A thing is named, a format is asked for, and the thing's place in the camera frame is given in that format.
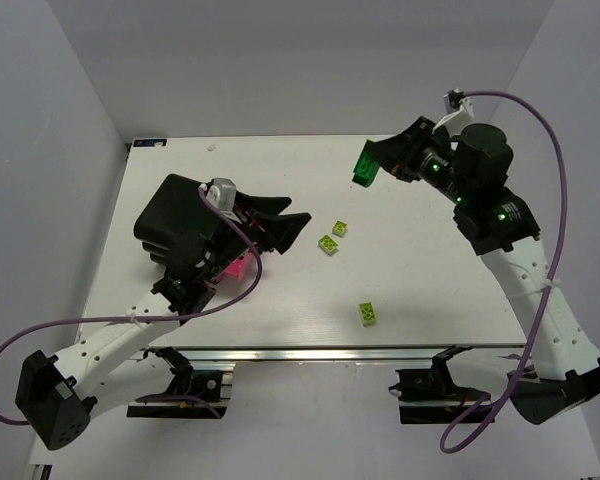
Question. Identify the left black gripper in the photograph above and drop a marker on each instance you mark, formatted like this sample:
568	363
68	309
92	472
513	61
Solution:
250	223

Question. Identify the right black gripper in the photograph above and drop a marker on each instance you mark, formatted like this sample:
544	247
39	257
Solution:
406	153

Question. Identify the green lego plate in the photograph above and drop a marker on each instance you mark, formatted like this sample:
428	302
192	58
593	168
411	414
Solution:
366	167

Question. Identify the lime rectangular lego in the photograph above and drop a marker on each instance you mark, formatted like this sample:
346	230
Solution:
328	245

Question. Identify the pink bottom drawer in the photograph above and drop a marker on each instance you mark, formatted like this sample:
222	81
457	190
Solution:
237	269

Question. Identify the black drawer cabinet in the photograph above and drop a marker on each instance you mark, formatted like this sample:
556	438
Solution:
174	210

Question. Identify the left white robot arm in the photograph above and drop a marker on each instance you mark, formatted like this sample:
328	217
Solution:
194	233

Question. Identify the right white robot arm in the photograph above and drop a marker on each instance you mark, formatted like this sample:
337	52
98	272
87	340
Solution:
471	171

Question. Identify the lime square lego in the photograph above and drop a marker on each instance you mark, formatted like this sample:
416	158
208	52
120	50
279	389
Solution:
339	228

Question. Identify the left blue corner label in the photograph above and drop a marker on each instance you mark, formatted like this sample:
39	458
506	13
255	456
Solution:
149	143

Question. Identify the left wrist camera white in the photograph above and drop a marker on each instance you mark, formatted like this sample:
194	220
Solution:
220	193

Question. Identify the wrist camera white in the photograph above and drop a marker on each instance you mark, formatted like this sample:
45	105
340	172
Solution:
220	193
459	113

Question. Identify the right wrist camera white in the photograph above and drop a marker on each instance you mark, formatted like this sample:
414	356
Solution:
459	113

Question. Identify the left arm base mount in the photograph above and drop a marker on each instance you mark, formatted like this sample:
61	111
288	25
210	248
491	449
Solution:
193	392

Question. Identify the aluminium table front rail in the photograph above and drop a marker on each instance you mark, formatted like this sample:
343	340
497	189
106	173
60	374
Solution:
394	353

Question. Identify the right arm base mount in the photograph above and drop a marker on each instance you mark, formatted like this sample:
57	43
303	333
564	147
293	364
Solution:
428	396

